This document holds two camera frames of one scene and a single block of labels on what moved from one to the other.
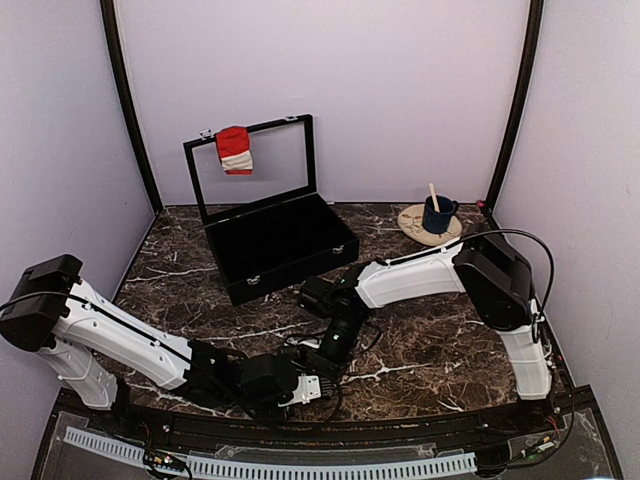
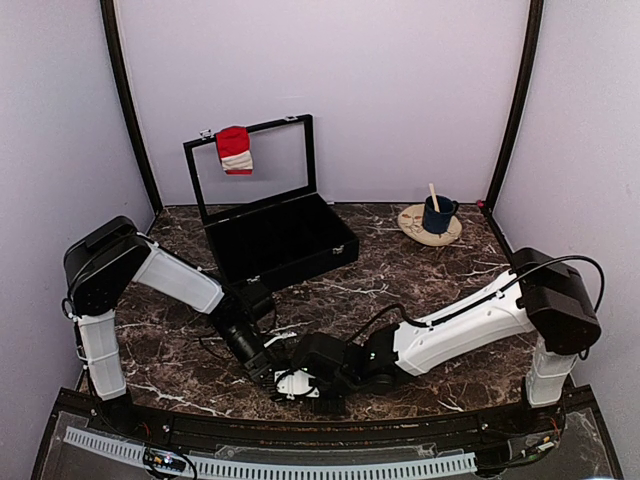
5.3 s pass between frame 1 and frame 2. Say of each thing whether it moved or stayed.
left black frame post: stayed
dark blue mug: stayed
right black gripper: moved
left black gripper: moved
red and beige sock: stayed
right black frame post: stayed
